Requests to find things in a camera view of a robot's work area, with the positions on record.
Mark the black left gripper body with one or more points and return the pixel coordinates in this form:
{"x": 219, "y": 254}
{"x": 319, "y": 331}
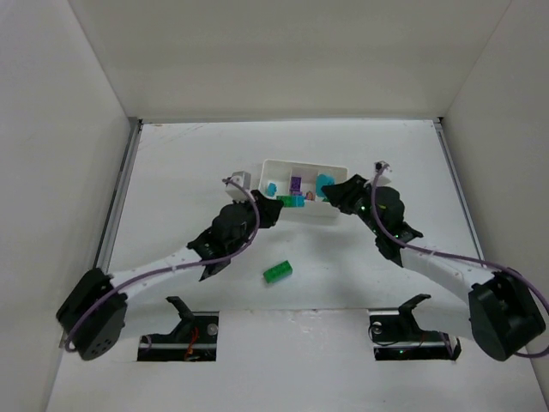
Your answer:
{"x": 266, "y": 209}

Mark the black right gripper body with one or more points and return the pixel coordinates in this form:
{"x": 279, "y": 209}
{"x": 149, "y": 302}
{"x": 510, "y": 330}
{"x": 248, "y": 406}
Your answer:
{"x": 347, "y": 196}

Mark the small teal lego brick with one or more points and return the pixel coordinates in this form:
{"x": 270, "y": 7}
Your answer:
{"x": 271, "y": 189}

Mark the green lego plate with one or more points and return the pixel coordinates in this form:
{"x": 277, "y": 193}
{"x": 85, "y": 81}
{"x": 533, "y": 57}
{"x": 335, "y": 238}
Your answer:
{"x": 290, "y": 201}

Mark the purple lego brick stack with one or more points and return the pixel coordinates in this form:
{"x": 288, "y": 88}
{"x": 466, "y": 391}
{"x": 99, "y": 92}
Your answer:
{"x": 295, "y": 186}

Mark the green lego brick block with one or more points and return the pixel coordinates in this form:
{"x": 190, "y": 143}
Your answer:
{"x": 278, "y": 272}

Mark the teal lego brick cluster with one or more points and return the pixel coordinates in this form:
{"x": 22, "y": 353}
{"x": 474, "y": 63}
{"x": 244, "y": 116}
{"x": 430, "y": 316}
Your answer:
{"x": 321, "y": 181}

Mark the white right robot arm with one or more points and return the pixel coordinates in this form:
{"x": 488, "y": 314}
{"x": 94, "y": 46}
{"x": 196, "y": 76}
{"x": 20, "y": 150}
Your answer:
{"x": 501, "y": 313}

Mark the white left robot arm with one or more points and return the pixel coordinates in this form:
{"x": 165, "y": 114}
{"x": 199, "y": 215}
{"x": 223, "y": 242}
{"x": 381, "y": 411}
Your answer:
{"x": 94, "y": 315}

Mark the white three-compartment tray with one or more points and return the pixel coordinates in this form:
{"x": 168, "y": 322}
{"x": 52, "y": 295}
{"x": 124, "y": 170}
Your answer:
{"x": 280, "y": 172}

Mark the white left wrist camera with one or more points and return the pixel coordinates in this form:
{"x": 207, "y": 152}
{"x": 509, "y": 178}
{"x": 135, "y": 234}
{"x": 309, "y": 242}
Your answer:
{"x": 238, "y": 186}

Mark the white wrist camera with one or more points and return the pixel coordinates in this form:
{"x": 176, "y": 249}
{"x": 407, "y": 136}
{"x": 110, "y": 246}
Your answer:
{"x": 383, "y": 170}
{"x": 238, "y": 186}

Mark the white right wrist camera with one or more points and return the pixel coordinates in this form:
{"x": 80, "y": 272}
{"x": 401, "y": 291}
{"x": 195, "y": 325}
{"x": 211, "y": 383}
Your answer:
{"x": 383, "y": 170}

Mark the right aluminium frame rail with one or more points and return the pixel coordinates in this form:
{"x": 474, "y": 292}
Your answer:
{"x": 438, "y": 125}

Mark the aluminium frame rail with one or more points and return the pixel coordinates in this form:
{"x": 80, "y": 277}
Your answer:
{"x": 438, "y": 125}
{"x": 109, "y": 232}

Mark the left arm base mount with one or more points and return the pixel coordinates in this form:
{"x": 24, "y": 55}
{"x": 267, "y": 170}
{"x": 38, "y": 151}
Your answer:
{"x": 193, "y": 339}

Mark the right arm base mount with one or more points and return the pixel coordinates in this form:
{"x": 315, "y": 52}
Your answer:
{"x": 396, "y": 336}

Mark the left aluminium frame rail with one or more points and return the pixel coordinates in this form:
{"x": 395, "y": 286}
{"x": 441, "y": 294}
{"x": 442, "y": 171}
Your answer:
{"x": 109, "y": 232}

